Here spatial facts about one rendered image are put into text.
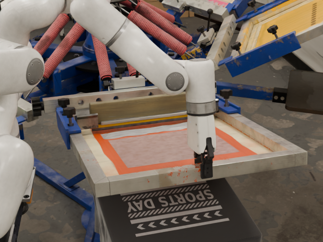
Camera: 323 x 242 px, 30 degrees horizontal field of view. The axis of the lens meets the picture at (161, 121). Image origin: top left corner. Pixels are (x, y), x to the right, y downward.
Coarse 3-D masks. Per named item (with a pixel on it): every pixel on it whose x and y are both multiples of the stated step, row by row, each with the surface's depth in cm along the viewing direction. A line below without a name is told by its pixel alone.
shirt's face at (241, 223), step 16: (224, 192) 198; (112, 208) 189; (224, 208) 190; (240, 208) 191; (112, 224) 183; (128, 224) 183; (224, 224) 184; (240, 224) 184; (128, 240) 176; (144, 240) 176; (160, 240) 177; (176, 240) 177; (192, 240) 177; (208, 240) 177; (224, 240) 177
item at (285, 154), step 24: (240, 120) 196; (72, 144) 186; (264, 144) 178; (288, 144) 168; (96, 168) 157; (168, 168) 154; (192, 168) 153; (216, 168) 154; (240, 168) 156; (264, 168) 158; (96, 192) 147; (120, 192) 148
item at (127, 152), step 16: (128, 128) 208; (112, 144) 190; (128, 144) 189; (144, 144) 188; (160, 144) 187; (112, 160) 174; (128, 160) 173; (144, 160) 172; (160, 160) 171; (176, 160) 170
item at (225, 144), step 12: (180, 120) 214; (168, 132) 200; (180, 132) 199; (216, 132) 196; (180, 144) 186; (216, 144) 183; (228, 144) 183; (240, 144) 182; (192, 156) 173; (216, 156) 172; (228, 156) 171; (240, 156) 171
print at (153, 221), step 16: (144, 192) 197; (160, 192) 198; (176, 192) 198; (192, 192) 198; (208, 192) 198; (128, 208) 190; (144, 208) 190; (160, 208) 190; (176, 208) 190; (192, 208) 190; (208, 208) 190; (144, 224) 183; (160, 224) 183; (176, 224) 183; (192, 224) 183; (208, 224) 183
